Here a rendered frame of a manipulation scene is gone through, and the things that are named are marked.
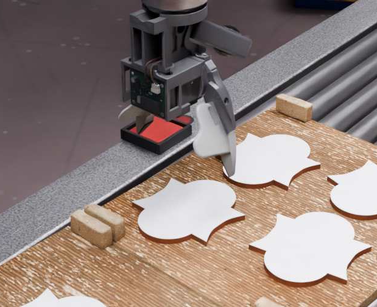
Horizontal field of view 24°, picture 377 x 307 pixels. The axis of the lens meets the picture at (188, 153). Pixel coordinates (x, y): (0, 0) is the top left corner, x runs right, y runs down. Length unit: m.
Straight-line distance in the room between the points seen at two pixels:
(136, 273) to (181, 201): 0.14
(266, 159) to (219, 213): 0.14
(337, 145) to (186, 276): 0.36
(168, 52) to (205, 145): 0.11
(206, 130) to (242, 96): 0.45
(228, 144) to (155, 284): 0.18
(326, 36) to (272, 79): 0.21
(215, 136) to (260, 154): 0.24
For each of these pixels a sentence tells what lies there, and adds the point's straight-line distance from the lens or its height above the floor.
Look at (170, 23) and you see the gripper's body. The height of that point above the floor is 1.22.
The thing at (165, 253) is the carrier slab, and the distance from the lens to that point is 1.06.
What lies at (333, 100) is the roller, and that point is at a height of 0.91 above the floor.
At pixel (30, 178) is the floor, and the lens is 2.95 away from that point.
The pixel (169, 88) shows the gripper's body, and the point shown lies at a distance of 0.95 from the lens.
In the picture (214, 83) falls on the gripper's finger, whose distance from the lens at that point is 0.99.
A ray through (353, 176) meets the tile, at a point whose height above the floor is 0.94.
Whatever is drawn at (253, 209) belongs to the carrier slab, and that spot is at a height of 0.94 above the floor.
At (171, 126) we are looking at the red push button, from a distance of 1.33.
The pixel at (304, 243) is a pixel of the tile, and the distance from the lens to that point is 1.07.
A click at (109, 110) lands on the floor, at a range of 3.31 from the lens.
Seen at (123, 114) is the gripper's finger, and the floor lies 1.08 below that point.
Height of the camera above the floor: 1.59
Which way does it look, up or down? 32 degrees down
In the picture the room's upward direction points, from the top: straight up
